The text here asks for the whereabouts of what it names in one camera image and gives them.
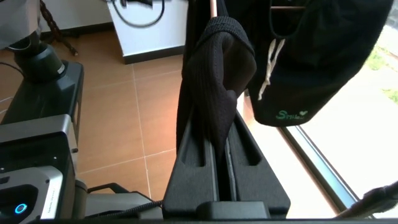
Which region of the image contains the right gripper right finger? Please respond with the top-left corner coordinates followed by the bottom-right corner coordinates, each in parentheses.
top-left (228, 113), bottom-right (292, 218)

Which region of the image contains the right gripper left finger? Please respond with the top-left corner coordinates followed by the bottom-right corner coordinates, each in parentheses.
top-left (162, 119), bottom-right (219, 218)

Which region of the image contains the black garment with white cords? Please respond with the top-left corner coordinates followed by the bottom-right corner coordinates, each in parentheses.
top-left (217, 0), bottom-right (395, 128)

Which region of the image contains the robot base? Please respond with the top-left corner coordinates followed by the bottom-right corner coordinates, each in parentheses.
top-left (0, 60), bottom-right (164, 220)

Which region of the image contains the window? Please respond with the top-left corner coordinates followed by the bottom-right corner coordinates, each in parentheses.
top-left (278, 24), bottom-right (398, 218)

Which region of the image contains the black coiled cable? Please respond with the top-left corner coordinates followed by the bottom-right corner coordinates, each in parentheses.
top-left (93, 200), bottom-right (164, 218)

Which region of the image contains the black braided cable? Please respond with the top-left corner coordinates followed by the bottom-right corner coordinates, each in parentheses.
top-left (39, 0), bottom-right (79, 57)

